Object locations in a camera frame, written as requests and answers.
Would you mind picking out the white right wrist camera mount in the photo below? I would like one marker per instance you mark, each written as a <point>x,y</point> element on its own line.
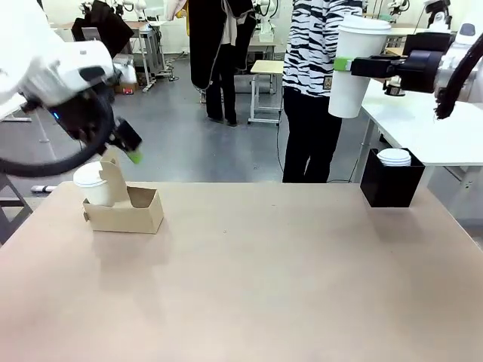
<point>437,17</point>

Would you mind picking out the black square box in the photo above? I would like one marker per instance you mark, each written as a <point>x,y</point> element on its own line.
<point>392,188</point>

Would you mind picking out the cardboard box on floor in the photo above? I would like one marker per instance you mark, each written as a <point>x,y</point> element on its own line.
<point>128,81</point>

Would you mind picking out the stack of white lids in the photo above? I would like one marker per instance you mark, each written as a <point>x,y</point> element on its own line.
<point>394,157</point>

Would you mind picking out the brown cardboard cup carrier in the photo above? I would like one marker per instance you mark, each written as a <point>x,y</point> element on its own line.
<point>128,220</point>

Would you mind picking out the dark metal frame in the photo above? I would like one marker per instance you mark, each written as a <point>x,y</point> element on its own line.
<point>11,203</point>

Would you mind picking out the black hanging cloth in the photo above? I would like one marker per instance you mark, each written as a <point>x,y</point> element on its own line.
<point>105,26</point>

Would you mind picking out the large white side table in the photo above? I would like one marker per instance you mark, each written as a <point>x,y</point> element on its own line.
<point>415,124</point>

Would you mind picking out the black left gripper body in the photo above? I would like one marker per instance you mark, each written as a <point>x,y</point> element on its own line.
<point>83,117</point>

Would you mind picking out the person in zebra striped hoodie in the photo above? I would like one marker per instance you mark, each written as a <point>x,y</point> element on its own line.
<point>313,56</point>

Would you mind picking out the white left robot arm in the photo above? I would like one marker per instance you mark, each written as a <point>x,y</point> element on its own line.
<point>56,71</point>

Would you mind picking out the white paper cup with lid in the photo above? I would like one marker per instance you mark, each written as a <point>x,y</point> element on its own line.
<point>351,98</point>
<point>94,188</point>

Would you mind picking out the person in black clothes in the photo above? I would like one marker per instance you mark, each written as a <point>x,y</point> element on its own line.
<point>211,56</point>

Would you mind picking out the small dark round object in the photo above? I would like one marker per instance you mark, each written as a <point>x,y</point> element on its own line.
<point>394,90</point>

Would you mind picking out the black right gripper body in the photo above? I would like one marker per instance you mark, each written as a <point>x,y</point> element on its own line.
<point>422,68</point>

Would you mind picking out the small wooden top stool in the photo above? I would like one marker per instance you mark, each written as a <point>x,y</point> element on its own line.
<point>266,68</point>

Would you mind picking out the white marker pen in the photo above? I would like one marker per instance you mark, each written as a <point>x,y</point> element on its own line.
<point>43,188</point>

